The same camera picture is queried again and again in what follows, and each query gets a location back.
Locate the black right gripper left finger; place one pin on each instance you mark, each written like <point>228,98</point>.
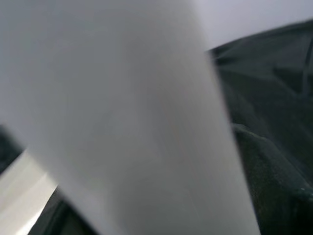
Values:
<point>63,220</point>

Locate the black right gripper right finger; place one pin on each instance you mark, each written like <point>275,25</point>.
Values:
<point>276,191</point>

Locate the white plastic table top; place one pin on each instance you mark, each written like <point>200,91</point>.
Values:
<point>22,191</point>

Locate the white plastic table leg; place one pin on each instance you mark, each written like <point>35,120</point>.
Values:
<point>122,110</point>

